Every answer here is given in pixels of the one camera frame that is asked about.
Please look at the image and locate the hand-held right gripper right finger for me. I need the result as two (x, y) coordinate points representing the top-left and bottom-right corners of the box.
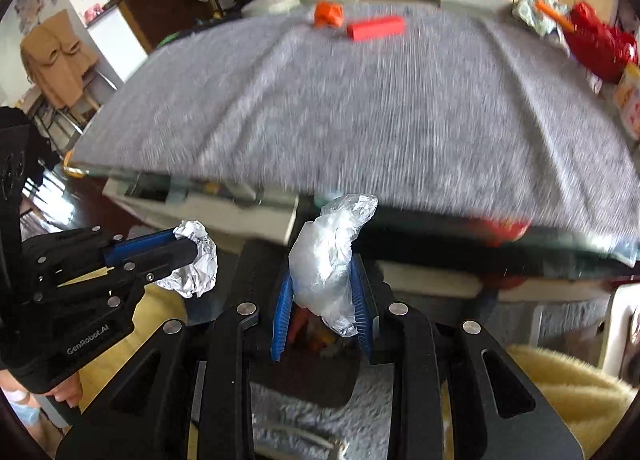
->
(350, 257), (583, 460)

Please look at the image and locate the red round ornament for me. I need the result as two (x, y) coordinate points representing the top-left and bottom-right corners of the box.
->
(470, 219), (532, 291)

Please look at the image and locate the pale blue clothing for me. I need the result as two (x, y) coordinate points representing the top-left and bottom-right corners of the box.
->
(0, 387), (42, 428)

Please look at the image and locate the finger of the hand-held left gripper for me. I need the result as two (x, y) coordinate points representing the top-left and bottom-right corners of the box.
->
(30, 227), (181, 274)
(60, 238), (199, 313)

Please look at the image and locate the pale round container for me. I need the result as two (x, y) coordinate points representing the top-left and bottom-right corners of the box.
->
(241, 0), (302, 16)

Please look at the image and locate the white cable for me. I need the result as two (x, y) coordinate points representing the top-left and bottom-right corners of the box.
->
(255, 424), (349, 457)

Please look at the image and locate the silver foil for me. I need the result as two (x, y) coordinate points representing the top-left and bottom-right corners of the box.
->
(157, 220), (219, 299)

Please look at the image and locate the person's left hand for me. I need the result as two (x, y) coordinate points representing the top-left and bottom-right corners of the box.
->
(50, 373), (83, 404)

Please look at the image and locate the orange crumpled wrapper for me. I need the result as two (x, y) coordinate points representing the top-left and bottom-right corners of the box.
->
(314, 0), (346, 31)

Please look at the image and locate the brown coat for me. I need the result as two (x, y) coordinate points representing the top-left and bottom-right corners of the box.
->
(20, 10), (102, 109)

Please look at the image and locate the red basket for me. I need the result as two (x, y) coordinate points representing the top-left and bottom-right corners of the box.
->
(565, 2), (640, 84)

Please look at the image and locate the green floral cloth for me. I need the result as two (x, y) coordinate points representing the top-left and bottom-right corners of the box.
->
(514, 0), (571, 36)

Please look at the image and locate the grey tablecloth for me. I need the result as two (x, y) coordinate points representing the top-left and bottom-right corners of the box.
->
(70, 4), (640, 268)

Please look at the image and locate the cream drawer unit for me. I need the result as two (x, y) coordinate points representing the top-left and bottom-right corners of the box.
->
(102, 175), (301, 248)

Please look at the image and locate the yellow fluffy blanket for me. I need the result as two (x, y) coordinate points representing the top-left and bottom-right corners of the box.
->
(80, 285), (639, 460)

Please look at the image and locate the orange stick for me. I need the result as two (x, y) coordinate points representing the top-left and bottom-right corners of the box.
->
(535, 0), (577, 34)

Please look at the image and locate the clear plastic bag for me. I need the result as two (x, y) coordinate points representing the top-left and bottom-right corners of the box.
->
(289, 193), (379, 338)

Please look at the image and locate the white furniture piece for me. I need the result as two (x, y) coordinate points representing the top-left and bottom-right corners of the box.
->
(602, 284), (640, 382)

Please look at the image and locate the red rectangular box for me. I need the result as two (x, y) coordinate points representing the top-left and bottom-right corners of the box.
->
(346, 16), (406, 44)

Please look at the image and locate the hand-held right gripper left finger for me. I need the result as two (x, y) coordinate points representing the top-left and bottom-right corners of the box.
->
(56, 270), (297, 460)

